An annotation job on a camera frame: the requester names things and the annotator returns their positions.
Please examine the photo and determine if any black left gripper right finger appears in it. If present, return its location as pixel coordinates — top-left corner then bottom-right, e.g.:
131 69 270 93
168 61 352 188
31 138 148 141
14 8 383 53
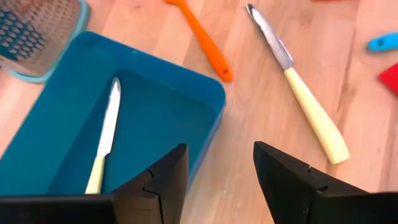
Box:
253 141 368 224

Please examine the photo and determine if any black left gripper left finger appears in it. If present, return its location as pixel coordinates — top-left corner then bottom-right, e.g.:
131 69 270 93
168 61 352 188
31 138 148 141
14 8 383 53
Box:
111 142 190 224

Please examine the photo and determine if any cream handled table knife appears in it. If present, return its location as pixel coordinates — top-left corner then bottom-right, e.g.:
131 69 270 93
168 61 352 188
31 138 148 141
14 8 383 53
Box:
244 2 351 165
84 77 121 195

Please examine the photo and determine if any teal blue plastic bin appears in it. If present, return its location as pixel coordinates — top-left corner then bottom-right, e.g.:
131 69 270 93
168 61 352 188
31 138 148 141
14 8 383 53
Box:
0 30 227 197

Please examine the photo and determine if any red silicone spatula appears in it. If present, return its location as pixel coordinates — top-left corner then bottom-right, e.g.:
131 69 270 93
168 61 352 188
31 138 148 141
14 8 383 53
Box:
378 63 398 96

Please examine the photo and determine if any orange silicone spatula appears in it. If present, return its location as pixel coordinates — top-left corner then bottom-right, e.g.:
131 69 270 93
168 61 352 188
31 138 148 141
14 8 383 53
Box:
163 0 234 83

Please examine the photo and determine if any blue silicone spatula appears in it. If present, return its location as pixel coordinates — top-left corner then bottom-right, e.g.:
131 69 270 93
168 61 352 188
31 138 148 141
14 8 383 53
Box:
366 32 398 53

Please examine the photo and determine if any metal box grater teal handle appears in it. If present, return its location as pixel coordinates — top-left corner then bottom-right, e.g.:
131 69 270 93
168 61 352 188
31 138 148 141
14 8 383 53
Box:
0 0 91 84

